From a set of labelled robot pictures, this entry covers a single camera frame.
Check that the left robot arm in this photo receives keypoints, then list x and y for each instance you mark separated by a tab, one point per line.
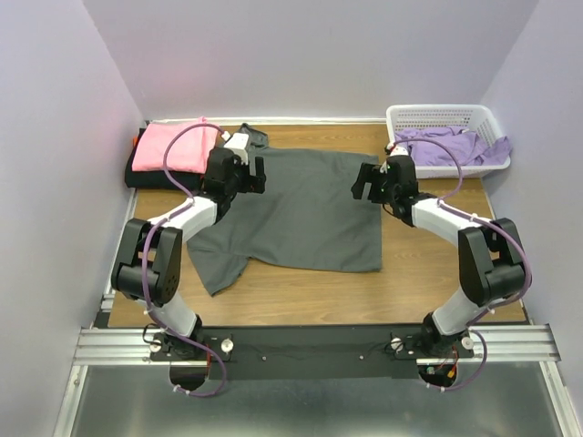
148	262

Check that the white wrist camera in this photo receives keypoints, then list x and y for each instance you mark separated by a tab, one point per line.
238	143
393	150

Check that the folded black t-shirt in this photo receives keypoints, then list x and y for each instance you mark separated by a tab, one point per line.
157	179

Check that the folded pink t-shirt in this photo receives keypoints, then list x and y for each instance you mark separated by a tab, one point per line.
189	152

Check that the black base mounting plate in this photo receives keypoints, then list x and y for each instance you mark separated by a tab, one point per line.
309	352

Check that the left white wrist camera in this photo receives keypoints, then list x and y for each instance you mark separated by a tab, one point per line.
238	143

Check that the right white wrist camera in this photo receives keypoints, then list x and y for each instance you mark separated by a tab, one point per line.
393	150

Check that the purple t-shirt in basket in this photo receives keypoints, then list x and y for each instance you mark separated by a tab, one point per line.
466	145

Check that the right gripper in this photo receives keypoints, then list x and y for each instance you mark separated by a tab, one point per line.
369	173

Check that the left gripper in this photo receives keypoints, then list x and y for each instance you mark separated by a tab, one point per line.
252	183

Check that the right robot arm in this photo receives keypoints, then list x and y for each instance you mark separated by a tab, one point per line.
493	267

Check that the dark grey t-shirt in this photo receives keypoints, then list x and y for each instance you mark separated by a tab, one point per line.
306	218

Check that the white plastic laundry basket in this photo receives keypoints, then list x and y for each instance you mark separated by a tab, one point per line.
473	117

